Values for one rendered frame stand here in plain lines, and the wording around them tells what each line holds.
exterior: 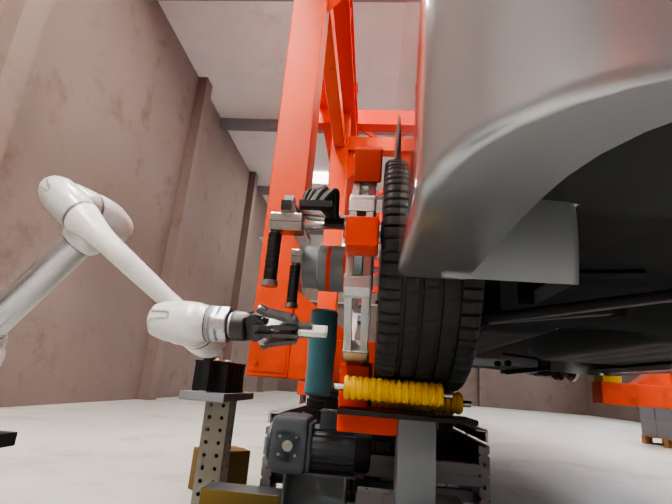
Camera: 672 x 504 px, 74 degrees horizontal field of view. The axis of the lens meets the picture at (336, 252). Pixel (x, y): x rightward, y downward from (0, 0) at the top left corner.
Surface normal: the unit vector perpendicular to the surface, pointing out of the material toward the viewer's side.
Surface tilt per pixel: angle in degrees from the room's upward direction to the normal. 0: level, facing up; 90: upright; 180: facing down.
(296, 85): 90
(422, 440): 90
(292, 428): 90
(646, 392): 90
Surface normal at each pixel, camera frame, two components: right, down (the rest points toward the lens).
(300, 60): -0.07, -0.29
